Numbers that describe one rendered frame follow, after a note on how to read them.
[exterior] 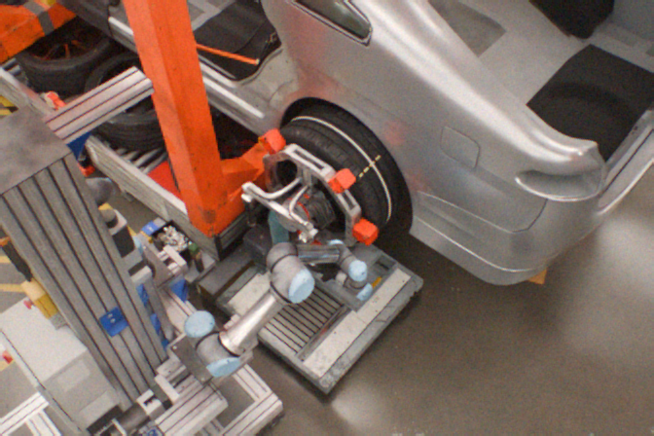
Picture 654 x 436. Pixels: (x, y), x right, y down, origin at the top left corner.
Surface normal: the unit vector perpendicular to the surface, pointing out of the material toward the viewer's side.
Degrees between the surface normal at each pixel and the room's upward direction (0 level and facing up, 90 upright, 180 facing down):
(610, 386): 0
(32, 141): 0
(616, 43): 0
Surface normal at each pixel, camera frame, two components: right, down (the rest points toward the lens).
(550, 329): -0.01, -0.58
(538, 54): 0.26, -0.37
